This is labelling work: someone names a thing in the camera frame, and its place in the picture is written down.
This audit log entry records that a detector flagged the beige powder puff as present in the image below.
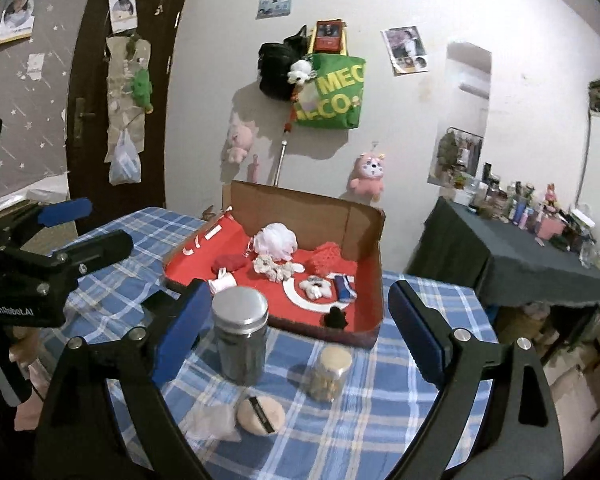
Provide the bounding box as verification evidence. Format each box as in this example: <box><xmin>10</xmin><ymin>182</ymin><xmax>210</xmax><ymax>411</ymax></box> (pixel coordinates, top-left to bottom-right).
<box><xmin>236</xmin><ymin>394</ymin><xmax>287</xmax><ymax>436</ymax></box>

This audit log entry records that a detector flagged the red printed cloth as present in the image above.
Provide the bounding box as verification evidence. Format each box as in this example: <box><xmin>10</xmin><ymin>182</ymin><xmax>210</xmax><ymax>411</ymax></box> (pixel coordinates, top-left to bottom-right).
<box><xmin>163</xmin><ymin>214</ymin><xmax>376</xmax><ymax>333</ymax></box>

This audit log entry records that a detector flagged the dark red soft pad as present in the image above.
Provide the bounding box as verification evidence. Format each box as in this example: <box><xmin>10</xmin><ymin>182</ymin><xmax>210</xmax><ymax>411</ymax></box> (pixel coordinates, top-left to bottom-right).
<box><xmin>214</xmin><ymin>254</ymin><xmax>249</xmax><ymax>272</ymax></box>

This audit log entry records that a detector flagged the pink pig plush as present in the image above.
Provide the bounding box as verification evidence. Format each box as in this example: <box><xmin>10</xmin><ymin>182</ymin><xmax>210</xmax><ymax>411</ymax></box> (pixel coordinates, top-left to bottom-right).
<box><xmin>224</xmin><ymin>112</ymin><xmax>259</xmax><ymax>165</ymax></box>

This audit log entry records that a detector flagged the black fluffy pompom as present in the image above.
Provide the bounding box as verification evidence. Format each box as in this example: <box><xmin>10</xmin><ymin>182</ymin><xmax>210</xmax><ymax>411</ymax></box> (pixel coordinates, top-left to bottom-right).
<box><xmin>322</xmin><ymin>306</ymin><xmax>350</xmax><ymax>330</ymax></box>

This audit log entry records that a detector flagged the dark wooden door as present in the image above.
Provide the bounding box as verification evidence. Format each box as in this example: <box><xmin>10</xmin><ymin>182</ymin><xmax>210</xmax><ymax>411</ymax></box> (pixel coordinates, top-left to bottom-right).
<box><xmin>65</xmin><ymin>0</ymin><xmax>193</xmax><ymax>221</ymax></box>

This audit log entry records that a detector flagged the red mesh bath sponge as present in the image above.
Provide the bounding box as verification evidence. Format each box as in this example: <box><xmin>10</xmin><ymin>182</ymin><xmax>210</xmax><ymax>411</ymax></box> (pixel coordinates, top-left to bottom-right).
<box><xmin>307</xmin><ymin>241</ymin><xmax>348</xmax><ymax>276</ymax></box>

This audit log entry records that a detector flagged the pink plush toy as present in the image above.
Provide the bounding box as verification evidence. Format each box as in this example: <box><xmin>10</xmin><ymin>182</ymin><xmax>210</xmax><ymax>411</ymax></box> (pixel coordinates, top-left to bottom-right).
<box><xmin>346</xmin><ymin>141</ymin><xmax>387</xmax><ymax>204</ymax></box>

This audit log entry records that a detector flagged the row of bottles and trinkets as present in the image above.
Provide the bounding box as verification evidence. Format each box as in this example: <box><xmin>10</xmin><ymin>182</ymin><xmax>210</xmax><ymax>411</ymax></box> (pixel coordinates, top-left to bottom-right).
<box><xmin>430</xmin><ymin>129</ymin><xmax>600</xmax><ymax>268</ymax></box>

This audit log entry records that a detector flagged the clear plastic pouch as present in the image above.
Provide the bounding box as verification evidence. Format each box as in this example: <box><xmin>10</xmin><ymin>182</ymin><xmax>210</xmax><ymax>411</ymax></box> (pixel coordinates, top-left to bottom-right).
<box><xmin>185</xmin><ymin>402</ymin><xmax>242</xmax><ymax>442</ymax></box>

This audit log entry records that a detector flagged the torn paper hanging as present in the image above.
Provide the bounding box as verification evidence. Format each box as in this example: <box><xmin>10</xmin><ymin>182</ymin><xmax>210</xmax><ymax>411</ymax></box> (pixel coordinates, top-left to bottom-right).
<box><xmin>104</xmin><ymin>34</ymin><xmax>153</xmax><ymax>153</ymax></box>

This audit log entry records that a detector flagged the cardboard box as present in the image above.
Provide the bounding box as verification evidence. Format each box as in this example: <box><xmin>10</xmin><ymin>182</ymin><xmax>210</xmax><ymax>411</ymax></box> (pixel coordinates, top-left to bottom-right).
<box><xmin>161</xmin><ymin>180</ymin><xmax>387</xmax><ymax>351</ymax></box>

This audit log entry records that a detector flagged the hanging plastic bag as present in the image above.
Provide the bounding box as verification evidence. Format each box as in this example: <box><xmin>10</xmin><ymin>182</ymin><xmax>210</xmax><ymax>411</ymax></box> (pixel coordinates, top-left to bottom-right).
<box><xmin>109</xmin><ymin>129</ymin><xmax>143</xmax><ymax>186</ymax></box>

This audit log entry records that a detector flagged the metal rod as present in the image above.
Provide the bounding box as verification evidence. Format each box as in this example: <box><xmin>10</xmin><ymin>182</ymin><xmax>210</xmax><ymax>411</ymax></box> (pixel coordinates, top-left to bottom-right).
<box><xmin>273</xmin><ymin>141</ymin><xmax>289</xmax><ymax>187</ymax></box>

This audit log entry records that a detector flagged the small clear plastic jar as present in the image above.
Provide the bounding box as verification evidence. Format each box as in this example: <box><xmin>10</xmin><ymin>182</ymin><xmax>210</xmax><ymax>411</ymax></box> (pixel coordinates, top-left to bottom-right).
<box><xmin>307</xmin><ymin>346</ymin><xmax>353</xmax><ymax>403</ymax></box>

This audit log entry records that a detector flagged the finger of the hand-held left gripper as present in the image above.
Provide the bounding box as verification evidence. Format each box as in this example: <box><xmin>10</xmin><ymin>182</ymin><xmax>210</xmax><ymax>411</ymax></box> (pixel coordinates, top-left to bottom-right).
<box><xmin>0</xmin><ymin>197</ymin><xmax>94</xmax><ymax>250</ymax></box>
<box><xmin>54</xmin><ymin>230</ymin><xmax>134</xmax><ymax>277</ymax></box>

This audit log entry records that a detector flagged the white plush dog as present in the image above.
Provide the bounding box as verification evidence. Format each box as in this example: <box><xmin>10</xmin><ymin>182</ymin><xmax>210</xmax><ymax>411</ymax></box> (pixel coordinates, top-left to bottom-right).
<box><xmin>287</xmin><ymin>59</ymin><xmax>315</xmax><ymax>86</ymax></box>

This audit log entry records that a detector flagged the beige fluffy plush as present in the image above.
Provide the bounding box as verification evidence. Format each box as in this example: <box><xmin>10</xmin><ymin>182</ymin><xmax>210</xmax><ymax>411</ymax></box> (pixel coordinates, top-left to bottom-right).
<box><xmin>299</xmin><ymin>275</ymin><xmax>334</xmax><ymax>303</ymax></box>

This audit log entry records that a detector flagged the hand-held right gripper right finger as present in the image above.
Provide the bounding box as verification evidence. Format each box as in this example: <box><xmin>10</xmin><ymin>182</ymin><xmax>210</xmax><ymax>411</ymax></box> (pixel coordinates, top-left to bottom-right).
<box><xmin>389</xmin><ymin>279</ymin><xmax>565</xmax><ymax>480</ymax></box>

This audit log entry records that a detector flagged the green plush toy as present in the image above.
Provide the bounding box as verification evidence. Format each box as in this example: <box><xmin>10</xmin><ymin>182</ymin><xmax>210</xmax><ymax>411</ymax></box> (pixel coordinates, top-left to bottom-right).
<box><xmin>131</xmin><ymin>67</ymin><xmax>155</xmax><ymax>113</ymax></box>

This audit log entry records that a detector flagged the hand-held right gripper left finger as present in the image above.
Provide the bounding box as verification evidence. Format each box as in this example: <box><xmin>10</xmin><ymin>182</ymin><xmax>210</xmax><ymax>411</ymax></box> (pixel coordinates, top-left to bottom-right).
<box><xmin>32</xmin><ymin>279</ymin><xmax>215</xmax><ymax>480</ymax></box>

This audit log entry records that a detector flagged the black bag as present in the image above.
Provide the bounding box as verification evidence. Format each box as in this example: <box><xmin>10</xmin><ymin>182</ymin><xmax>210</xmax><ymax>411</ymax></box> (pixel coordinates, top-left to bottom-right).
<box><xmin>257</xmin><ymin>25</ymin><xmax>308</xmax><ymax>102</ymax></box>

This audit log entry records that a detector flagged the large jar with metal lid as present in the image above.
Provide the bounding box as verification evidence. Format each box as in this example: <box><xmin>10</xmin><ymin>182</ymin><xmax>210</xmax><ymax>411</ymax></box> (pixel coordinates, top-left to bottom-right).
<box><xmin>211</xmin><ymin>286</ymin><xmax>271</xmax><ymax>386</ymax></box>

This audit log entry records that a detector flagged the side table with dark cloth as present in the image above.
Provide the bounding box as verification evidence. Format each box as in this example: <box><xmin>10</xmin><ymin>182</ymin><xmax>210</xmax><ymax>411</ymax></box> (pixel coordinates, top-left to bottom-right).
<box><xmin>405</xmin><ymin>196</ymin><xmax>600</xmax><ymax>361</ymax></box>

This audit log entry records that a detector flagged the blue and white cloth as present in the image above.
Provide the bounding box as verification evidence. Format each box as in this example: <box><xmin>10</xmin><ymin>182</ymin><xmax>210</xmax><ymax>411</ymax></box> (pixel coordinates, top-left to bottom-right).
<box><xmin>334</xmin><ymin>273</ymin><xmax>357</xmax><ymax>304</ymax></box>

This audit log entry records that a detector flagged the blue plaid tablecloth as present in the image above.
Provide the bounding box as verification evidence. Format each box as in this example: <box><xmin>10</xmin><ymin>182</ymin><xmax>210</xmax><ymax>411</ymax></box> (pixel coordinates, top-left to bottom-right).
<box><xmin>55</xmin><ymin>205</ymin><xmax>498</xmax><ymax>480</ymax></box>

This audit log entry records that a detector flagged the white mesh bath pouf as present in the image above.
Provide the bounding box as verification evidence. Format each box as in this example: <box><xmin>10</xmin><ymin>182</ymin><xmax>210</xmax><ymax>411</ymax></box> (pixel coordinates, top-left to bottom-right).
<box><xmin>250</xmin><ymin>222</ymin><xmax>299</xmax><ymax>263</ymax></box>

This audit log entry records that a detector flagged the photo on door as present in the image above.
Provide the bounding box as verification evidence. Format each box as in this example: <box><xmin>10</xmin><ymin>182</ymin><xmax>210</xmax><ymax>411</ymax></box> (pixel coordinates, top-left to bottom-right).
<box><xmin>109</xmin><ymin>0</ymin><xmax>137</xmax><ymax>34</ymax></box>

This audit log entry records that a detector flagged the beige fabric scrunchie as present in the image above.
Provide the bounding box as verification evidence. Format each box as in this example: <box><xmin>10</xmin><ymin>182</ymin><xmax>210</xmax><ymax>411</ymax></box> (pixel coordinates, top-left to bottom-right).
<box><xmin>253</xmin><ymin>255</ymin><xmax>297</xmax><ymax>282</ymax></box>

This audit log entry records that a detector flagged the hanging red ornament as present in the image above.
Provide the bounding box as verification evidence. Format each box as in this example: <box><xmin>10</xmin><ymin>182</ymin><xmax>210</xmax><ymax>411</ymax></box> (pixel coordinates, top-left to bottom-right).
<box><xmin>283</xmin><ymin>85</ymin><xmax>301</xmax><ymax>136</ymax></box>

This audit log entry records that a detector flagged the red framed item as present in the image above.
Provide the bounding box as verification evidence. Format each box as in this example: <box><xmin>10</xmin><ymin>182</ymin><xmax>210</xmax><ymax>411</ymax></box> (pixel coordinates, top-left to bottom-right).
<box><xmin>314</xmin><ymin>20</ymin><xmax>344</xmax><ymax>54</ymax></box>

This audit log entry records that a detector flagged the green tote bag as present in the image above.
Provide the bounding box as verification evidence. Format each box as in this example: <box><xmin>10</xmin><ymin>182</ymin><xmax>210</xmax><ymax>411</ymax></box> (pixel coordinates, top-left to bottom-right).
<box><xmin>294</xmin><ymin>22</ymin><xmax>367</xmax><ymax>131</ymax></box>

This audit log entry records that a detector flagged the white cloth piece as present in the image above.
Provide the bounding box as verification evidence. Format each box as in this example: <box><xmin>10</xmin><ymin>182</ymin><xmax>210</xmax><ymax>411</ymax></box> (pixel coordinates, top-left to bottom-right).
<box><xmin>208</xmin><ymin>269</ymin><xmax>238</xmax><ymax>297</ymax></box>

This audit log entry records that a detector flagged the framed wall picture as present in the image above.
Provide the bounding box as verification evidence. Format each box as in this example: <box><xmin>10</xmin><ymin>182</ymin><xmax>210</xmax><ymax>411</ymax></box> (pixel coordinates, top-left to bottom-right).
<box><xmin>0</xmin><ymin>0</ymin><xmax>36</xmax><ymax>45</ymax></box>

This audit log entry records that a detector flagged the wall photo print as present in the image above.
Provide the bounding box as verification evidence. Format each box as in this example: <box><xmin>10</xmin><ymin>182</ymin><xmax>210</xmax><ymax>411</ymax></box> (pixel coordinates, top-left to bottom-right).
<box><xmin>381</xmin><ymin>26</ymin><xmax>430</xmax><ymax>77</ymax></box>

